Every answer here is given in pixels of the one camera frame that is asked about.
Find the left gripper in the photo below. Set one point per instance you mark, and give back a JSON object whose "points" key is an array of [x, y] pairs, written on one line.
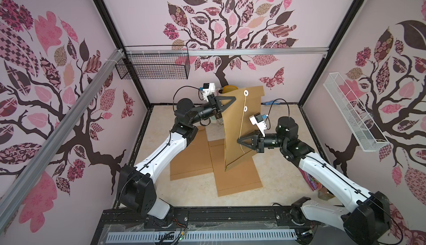
{"points": [[216, 101]]}

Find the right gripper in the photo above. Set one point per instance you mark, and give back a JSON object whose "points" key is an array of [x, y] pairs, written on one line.
{"points": [[259, 142]]}

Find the brown file bag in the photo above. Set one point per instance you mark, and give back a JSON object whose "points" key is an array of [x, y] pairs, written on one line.
{"points": [[243, 177], [237, 123], [194, 160]]}

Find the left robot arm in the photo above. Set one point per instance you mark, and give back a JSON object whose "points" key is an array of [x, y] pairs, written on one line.
{"points": [[136, 186]]}

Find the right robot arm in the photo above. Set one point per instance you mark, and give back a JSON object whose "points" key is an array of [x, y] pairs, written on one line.
{"points": [[363, 215]]}

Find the colourful patterned bag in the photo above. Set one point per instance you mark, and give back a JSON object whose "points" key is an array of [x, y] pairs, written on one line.
{"points": [[311, 181]]}

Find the mint green toaster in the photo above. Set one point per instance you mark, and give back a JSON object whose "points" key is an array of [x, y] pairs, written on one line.
{"points": [[215, 120]]}

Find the yellow bread slice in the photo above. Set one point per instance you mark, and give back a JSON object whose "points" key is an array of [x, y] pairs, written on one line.
{"points": [[229, 88]]}

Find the glass jar with dark lid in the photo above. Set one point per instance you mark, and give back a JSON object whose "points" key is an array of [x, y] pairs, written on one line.
{"points": [[324, 194]]}

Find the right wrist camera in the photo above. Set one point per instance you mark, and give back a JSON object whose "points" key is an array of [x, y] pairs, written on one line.
{"points": [[260, 121]]}

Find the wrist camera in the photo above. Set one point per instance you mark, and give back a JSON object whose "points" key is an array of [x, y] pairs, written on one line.
{"points": [[260, 121], [207, 89]]}

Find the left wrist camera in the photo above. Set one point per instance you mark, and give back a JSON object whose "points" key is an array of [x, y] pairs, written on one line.
{"points": [[207, 89]]}

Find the blue object at wall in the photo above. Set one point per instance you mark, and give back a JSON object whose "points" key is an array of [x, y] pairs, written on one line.
{"points": [[275, 102]]}

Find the black wire basket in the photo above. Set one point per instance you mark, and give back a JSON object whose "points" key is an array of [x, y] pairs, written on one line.
{"points": [[145, 62]]}

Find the white slotted cable duct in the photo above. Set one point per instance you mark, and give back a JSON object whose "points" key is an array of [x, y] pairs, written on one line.
{"points": [[124, 238]]}

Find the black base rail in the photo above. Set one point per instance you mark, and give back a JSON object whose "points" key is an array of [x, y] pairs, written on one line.
{"points": [[207, 218]]}

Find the white wire basket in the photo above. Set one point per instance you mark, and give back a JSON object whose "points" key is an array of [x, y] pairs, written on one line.
{"points": [[359, 120]]}

